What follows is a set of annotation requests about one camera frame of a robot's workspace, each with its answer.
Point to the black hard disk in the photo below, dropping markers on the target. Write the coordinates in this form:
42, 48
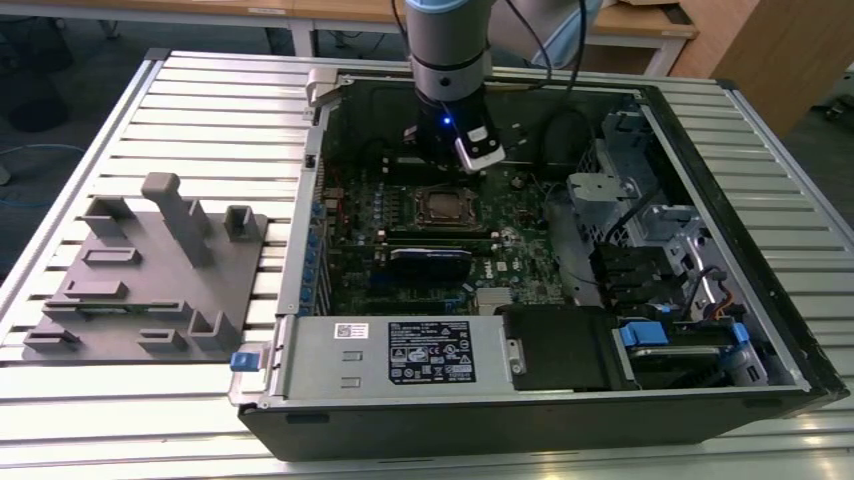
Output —
674, 351

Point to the silver chipset heatsink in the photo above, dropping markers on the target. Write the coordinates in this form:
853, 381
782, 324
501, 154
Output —
495, 296

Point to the black PC case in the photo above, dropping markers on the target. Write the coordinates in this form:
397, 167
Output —
467, 430

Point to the grey parts rack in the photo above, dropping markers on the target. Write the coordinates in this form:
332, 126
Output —
220, 260

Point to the silver metal drive cage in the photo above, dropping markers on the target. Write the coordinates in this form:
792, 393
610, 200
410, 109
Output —
594, 187

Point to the green RAM stick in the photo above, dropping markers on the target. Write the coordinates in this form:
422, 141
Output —
114, 311

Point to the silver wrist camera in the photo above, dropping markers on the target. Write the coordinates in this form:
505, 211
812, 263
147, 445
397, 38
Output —
477, 160

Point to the wooden cabinet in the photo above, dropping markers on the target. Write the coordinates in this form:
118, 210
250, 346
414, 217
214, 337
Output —
767, 50

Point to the green motherboard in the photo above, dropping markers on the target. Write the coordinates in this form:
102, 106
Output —
527, 260

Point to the grey case release latch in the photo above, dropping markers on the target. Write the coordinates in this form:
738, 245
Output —
320, 80

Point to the blue plastic clip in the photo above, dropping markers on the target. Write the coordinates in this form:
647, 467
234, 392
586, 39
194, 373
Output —
738, 334

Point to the black graphics card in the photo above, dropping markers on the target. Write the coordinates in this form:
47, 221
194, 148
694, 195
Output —
427, 267

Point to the wooden desk white frame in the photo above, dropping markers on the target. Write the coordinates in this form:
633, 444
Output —
134, 7
360, 12

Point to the black office chair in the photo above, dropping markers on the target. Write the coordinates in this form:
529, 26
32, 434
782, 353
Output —
34, 75

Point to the silver power supply unit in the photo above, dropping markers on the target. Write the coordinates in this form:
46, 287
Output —
307, 370

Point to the blue power supply latch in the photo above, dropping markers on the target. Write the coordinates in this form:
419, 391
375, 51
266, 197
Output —
243, 362

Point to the CPU socket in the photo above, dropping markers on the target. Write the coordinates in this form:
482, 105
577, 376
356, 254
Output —
421, 224

